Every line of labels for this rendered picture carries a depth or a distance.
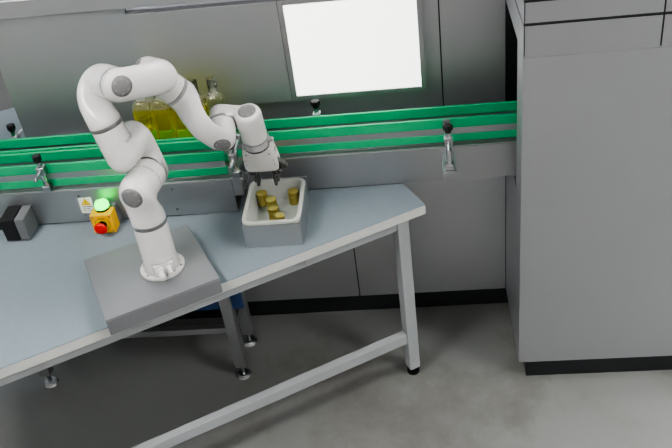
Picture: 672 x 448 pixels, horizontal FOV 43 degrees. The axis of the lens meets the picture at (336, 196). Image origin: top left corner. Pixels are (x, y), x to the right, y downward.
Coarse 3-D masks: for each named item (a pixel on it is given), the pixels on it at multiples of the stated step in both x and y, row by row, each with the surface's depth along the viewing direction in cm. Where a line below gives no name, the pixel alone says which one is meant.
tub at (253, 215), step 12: (264, 180) 261; (288, 180) 260; (300, 180) 259; (252, 192) 258; (276, 192) 262; (300, 192) 254; (252, 204) 256; (288, 204) 262; (300, 204) 248; (252, 216) 254; (264, 216) 258; (288, 216) 256; (300, 216) 244
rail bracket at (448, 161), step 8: (448, 120) 253; (448, 128) 242; (448, 136) 244; (448, 144) 244; (448, 152) 241; (440, 160) 260; (448, 160) 249; (448, 168) 250; (448, 176) 251; (456, 176) 251
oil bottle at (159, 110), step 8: (152, 104) 258; (160, 104) 258; (152, 112) 259; (160, 112) 259; (168, 112) 260; (160, 120) 261; (168, 120) 261; (160, 128) 262; (168, 128) 262; (160, 136) 264; (168, 136) 264
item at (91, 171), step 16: (96, 160) 258; (176, 160) 256; (192, 160) 256; (208, 160) 256; (224, 160) 255; (0, 176) 263; (16, 176) 263; (32, 176) 263; (48, 176) 262; (64, 176) 262; (80, 176) 262; (96, 176) 261; (112, 176) 261; (176, 176) 260
